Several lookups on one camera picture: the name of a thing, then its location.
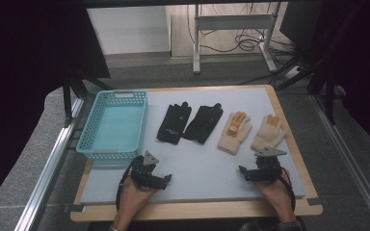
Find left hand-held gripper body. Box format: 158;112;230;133
129;150;166;191

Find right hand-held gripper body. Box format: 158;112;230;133
250;146;288;185

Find beige glove with orange fingers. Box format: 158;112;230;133
250;114;290;152

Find teal plastic basket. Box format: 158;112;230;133
75;90;149;161

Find black glove with white logo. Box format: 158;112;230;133
156;101;193;145

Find plain black glove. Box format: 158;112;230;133
182;102;225;144

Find person's left hand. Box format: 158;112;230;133
120;177;159;215

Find person's right hand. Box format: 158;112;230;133
255;168;293;214

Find grey table mat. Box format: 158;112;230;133
80;88;306;205

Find beige glove with orange palm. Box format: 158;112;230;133
217;111;253;156

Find black stand legs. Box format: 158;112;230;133
271;0;367;126
62;68;114;127

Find white power strip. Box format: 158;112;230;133
282;64;302;80

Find dark curtain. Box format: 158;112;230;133
280;0;370;158
0;0;112;215

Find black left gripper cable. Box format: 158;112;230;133
115;157;139;213

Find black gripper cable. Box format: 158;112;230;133
115;157;139;213
278;174;297;213

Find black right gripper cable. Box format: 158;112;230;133
278;174;297;213

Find aluminium rail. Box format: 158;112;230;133
310;94;370;230
13;97;85;231

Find black floor cables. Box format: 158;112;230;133
186;3;298;65

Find white metal desk frame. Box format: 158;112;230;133
192;3;278;75

